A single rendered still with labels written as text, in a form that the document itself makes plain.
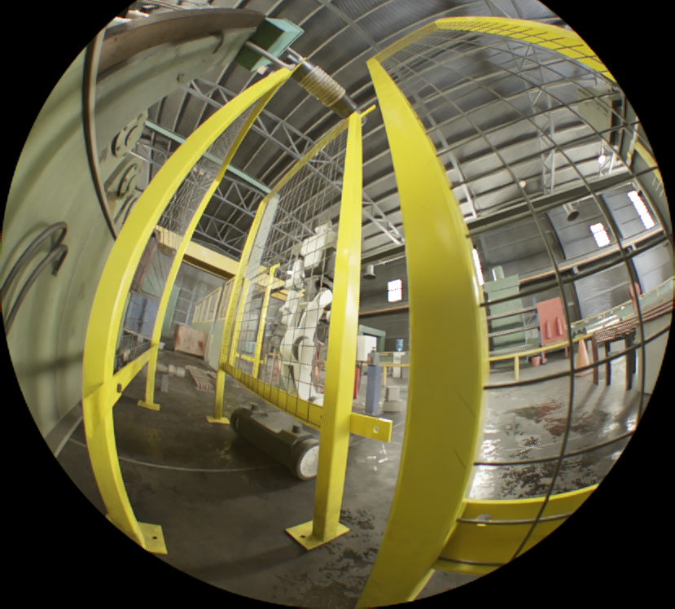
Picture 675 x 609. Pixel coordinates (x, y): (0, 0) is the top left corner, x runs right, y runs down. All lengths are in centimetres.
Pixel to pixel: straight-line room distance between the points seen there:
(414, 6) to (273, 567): 1157
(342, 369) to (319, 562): 56
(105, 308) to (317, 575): 68
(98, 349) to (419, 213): 46
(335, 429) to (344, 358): 17
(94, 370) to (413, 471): 42
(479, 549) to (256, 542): 57
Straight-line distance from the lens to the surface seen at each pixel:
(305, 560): 68
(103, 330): 40
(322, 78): 149
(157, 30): 75
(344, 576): 66
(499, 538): 25
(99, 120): 73
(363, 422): 49
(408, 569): 23
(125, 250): 41
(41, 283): 80
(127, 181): 122
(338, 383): 46
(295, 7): 1059
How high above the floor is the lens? 57
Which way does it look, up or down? 25 degrees up
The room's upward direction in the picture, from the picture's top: 5 degrees clockwise
